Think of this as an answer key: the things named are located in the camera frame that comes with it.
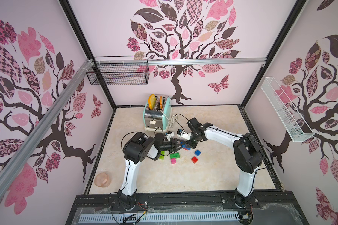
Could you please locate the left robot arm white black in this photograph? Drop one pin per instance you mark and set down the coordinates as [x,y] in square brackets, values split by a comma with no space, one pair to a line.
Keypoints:
[136,150]

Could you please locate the yellow toast slice left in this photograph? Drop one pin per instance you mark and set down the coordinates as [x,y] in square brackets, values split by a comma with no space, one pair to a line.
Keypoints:
[151,101]

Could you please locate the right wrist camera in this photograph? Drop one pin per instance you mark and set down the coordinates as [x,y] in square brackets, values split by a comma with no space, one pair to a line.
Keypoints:
[183,135]

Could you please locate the white wire basket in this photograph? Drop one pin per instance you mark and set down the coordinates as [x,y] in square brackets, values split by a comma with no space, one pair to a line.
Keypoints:
[281,98]

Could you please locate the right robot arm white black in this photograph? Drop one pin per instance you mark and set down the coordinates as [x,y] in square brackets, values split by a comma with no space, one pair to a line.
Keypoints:
[247,152]

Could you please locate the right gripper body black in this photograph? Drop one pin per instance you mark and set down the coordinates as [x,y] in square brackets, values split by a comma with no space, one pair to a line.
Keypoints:
[191,141]

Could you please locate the white cable duct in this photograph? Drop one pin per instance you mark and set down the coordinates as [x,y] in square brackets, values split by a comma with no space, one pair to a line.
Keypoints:
[158,217]

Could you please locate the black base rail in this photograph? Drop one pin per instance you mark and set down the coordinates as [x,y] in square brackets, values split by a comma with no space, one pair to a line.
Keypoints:
[267,207]

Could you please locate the brown toast slice right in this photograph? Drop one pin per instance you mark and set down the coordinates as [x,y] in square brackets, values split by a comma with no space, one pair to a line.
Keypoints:
[161,103]

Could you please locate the mint green toaster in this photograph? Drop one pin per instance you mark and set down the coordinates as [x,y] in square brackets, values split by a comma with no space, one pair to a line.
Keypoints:
[154,119]

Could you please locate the aluminium rail left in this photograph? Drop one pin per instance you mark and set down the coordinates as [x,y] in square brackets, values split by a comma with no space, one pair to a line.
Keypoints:
[18,160]

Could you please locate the lime green lego brick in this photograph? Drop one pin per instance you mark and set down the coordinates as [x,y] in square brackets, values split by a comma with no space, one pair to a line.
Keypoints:
[162,155]

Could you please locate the black wire basket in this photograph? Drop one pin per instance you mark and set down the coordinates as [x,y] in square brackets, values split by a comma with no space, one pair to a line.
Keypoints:
[119,70]

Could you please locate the pink lego brick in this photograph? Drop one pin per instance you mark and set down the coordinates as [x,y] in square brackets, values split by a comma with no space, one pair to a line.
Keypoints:
[173,161]

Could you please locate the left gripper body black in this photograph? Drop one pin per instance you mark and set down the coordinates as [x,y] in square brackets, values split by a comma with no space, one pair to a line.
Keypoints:
[170,146]

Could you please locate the pink translucent bowl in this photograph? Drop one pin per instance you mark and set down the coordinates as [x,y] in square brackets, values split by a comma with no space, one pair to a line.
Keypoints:
[102,180]

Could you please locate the red lego brick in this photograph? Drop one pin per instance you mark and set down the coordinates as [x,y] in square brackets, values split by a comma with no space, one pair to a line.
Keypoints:
[194,160]

